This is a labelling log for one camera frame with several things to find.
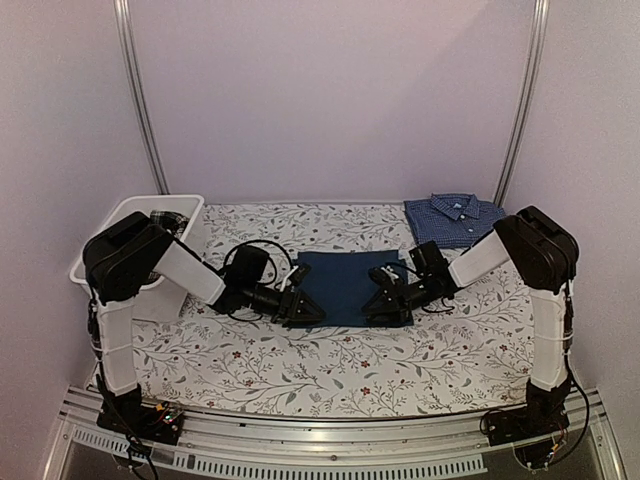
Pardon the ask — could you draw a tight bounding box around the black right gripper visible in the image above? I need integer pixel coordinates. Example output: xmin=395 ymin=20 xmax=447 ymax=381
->
xmin=364 ymin=276 xmax=440 ymax=328

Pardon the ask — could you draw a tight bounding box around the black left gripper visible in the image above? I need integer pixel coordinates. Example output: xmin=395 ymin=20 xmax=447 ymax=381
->
xmin=243 ymin=281 xmax=325 ymax=328

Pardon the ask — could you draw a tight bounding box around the teal blue garment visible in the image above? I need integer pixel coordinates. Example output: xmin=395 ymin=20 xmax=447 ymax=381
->
xmin=297 ymin=250 xmax=402 ymax=328

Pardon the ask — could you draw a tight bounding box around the blue plaid button shirt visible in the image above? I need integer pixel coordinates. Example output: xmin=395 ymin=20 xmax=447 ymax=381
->
xmin=404 ymin=193 xmax=506 ymax=249

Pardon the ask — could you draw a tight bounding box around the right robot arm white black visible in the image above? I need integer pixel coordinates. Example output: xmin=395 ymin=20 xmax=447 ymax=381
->
xmin=362 ymin=206 xmax=579 ymax=436

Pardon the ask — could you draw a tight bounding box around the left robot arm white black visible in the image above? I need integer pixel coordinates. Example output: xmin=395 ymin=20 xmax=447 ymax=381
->
xmin=81 ymin=211 xmax=326 ymax=434

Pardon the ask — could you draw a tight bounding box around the black white plaid garment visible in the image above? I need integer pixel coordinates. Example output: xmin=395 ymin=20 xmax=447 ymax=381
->
xmin=149 ymin=210 xmax=190 ymax=236

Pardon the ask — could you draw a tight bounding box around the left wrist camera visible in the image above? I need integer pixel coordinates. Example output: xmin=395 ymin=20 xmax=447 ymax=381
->
xmin=222 ymin=239 xmax=312 ymax=296

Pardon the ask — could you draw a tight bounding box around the aluminium front rail base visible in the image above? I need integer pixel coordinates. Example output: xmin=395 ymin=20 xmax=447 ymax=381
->
xmin=43 ymin=387 xmax=631 ymax=479

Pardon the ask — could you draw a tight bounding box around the right aluminium frame post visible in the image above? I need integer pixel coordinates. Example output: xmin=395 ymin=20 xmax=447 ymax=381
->
xmin=493 ymin=0 xmax=550 ymax=207

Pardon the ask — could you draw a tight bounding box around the aluminium frame post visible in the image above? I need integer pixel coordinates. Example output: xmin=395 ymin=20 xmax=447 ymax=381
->
xmin=493 ymin=0 xmax=550 ymax=207
xmin=113 ymin=0 xmax=170 ymax=195

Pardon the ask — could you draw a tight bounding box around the left aluminium frame post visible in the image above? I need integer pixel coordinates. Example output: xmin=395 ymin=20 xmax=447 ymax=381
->
xmin=113 ymin=0 xmax=170 ymax=195

